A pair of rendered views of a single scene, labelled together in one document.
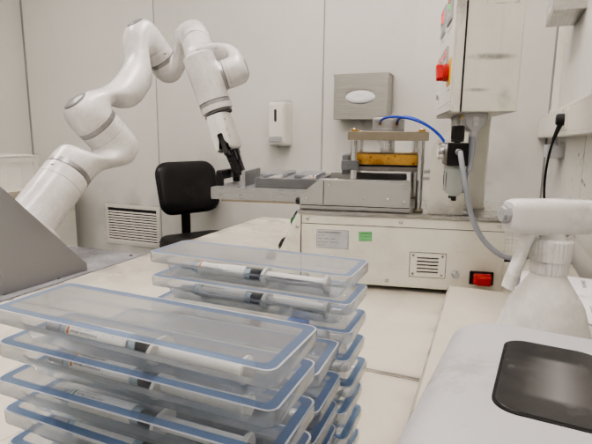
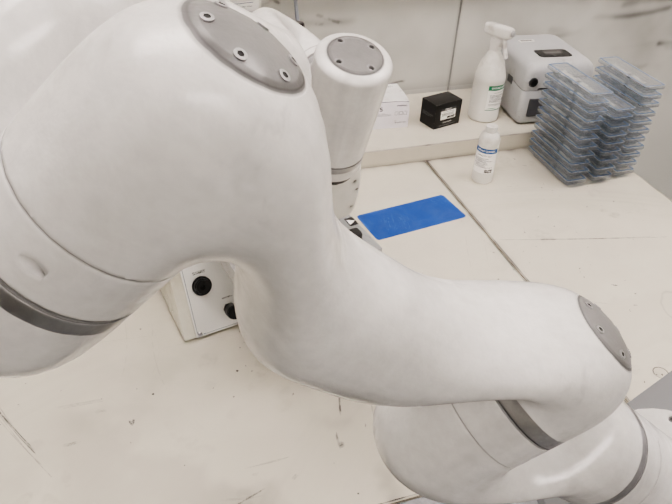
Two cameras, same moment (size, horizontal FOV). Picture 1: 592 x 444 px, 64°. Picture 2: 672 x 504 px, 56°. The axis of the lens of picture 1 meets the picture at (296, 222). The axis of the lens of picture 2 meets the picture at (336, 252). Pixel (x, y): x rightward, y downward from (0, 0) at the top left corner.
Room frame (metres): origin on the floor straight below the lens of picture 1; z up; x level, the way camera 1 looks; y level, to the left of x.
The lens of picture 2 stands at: (1.74, 0.74, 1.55)
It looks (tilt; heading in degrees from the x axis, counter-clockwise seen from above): 38 degrees down; 229
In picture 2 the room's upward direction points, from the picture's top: 3 degrees clockwise
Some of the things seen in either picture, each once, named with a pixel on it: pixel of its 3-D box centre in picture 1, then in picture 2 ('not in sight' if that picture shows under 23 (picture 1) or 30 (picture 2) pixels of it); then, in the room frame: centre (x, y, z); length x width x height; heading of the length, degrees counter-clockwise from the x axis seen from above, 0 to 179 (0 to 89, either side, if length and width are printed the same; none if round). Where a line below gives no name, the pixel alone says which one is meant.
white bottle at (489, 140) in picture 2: not in sight; (486, 153); (0.58, -0.04, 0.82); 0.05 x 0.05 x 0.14
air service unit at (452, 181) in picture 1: (450, 162); not in sight; (0.96, -0.31, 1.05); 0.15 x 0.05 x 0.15; 169
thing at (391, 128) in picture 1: (400, 143); not in sight; (1.18, -0.26, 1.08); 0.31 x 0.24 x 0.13; 169
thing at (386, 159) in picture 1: (387, 150); not in sight; (1.20, -0.23, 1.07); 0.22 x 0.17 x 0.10; 169
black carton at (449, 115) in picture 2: not in sight; (440, 110); (0.51, -0.26, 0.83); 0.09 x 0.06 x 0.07; 173
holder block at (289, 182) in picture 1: (295, 180); not in sight; (1.25, 0.00, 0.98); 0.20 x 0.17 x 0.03; 169
